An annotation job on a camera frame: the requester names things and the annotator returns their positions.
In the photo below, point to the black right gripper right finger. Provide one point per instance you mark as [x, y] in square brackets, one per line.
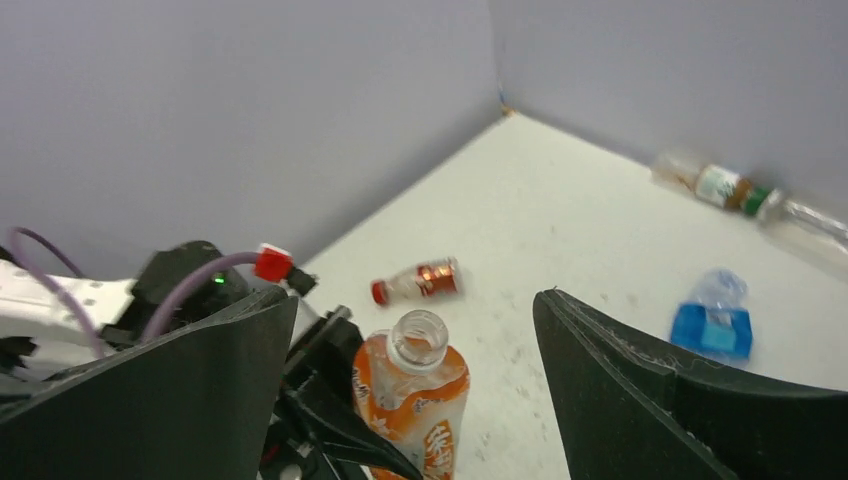
[631, 406]

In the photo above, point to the clear bottle red label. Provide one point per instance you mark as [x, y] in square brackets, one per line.
[422, 281]

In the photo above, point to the clear bottle at wall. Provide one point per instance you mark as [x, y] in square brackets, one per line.
[805, 231]

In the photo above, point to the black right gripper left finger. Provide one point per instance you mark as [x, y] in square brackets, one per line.
[192, 404]

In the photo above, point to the clear bottle green label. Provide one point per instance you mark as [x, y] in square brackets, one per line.
[714, 184]

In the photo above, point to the crushed blue label bottle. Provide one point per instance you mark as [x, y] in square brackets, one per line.
[713, 320]

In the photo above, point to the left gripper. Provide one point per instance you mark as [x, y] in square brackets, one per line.
[314, 432]

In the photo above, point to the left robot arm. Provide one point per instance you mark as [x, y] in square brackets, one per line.
[50, 324]

